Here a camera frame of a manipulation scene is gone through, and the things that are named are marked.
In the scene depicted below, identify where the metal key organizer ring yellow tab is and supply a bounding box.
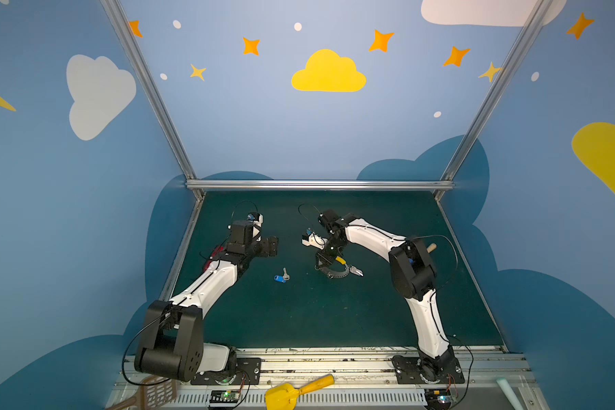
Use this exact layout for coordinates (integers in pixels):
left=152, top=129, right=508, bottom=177
left=318, top=256, right=364, bottom=279

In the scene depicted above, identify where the key with blue tag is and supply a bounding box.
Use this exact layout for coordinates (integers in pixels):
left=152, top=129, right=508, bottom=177
left=274, top=268, right=290, bottom=283

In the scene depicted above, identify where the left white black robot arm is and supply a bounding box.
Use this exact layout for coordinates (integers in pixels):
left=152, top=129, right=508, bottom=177
left=134, top=212, right=278, bottom=384

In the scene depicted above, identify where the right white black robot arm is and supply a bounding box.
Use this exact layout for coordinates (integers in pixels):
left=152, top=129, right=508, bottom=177
left=302, top=209, right=465, bottom=384

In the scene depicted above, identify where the red black tool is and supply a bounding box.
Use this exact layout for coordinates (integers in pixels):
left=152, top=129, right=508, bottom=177
left=201, top=245, right=224, bottom=272

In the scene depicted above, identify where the yellow toy shovel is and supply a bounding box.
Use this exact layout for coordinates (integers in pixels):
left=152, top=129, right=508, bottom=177
left=265, top=374, right=335, bottom=410

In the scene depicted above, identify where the left controller board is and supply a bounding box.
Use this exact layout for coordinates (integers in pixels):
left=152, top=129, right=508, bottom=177
left=208, top=391, right=242, bottom=408

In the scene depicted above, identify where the controller board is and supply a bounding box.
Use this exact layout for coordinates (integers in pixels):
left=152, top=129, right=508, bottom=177
left=425, top=389, right=453, bottom=410
left=208, top=391, right=242, bottom=408

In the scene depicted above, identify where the brown slotted spatula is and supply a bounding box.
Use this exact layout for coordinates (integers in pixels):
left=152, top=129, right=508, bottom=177
left=107, top=376, right=179, bottom=410

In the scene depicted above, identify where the right controller board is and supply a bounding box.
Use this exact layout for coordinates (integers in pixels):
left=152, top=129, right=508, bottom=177
left=425, top=389, right=453, bottom=410

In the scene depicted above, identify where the pale green tube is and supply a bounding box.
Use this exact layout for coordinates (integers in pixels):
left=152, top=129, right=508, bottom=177
left=496, top=378, right=524, bottom=410

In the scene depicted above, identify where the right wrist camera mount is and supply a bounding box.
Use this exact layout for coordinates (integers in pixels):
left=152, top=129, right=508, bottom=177
left=302, top=232, right=327, bottom=249

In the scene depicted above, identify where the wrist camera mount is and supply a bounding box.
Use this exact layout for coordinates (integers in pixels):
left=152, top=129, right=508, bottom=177
left=302, top=232, right=327, bottom=249
left=247, top=211, right=263, bottom=241

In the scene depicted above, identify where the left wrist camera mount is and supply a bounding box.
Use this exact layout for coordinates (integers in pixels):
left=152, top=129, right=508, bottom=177
left=247, top=211, right=263, bottom=241

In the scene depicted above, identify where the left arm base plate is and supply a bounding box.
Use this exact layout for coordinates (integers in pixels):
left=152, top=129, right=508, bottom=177
left=191, top=357, right=261, bottom=386

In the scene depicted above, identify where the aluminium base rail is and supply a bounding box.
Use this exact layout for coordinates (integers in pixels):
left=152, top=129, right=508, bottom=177
left=105, top=346, right=549, bottom=410

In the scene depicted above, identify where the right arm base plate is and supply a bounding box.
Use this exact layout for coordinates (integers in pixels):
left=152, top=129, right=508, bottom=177
left=391, top=352, right=466, bottom=384

